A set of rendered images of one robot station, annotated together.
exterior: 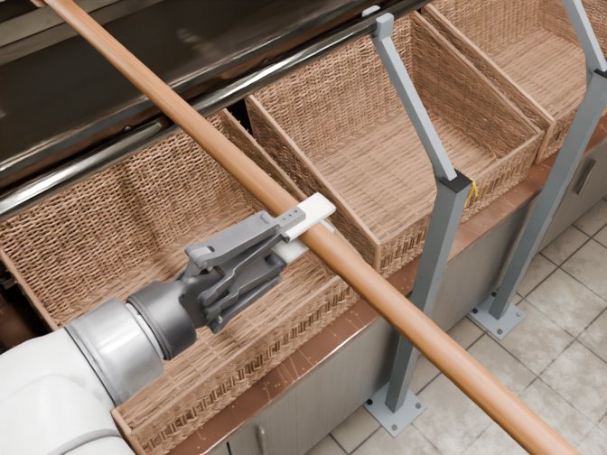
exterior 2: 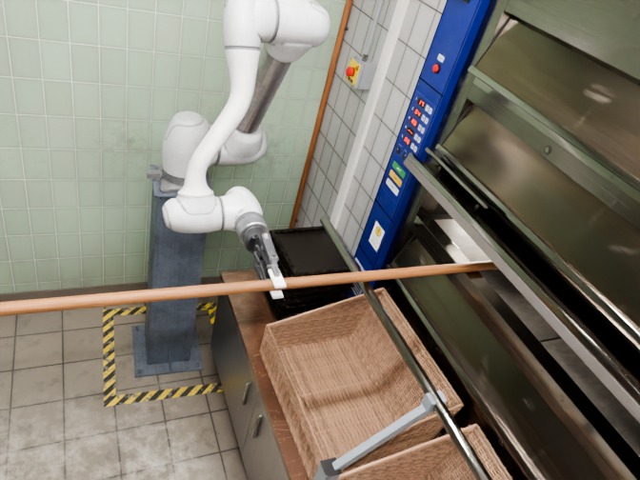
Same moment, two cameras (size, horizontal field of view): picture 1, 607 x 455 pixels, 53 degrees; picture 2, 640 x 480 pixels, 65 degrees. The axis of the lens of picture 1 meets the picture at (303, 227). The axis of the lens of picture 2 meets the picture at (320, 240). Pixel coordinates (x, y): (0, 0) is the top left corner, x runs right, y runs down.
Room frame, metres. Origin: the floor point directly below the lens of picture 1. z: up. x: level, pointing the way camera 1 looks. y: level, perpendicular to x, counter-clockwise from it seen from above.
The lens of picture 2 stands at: (0.66, -0.99, 2.10)
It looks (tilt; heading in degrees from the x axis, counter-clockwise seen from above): 36 degrees down; 99
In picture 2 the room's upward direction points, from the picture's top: 17 degrees clockwise
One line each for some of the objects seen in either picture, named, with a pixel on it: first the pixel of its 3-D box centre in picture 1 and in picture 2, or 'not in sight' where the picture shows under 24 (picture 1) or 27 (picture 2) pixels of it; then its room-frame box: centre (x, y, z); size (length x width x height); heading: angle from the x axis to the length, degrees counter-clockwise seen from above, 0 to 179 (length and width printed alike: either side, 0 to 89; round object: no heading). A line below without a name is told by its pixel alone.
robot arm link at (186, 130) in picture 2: not in sight; (188, 142); (-0.16, 0.56, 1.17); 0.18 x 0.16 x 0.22; 47
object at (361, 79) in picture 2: not in sight; (360, 72); (0.31, 1.08, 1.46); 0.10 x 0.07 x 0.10; 130
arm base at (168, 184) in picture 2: not in sight; (177, 173); (-0.18, 0.54, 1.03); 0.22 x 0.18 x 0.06; 37
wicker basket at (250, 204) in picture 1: (186, 265); (352, 375); (0.72, 0.24, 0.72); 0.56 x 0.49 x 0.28; 132
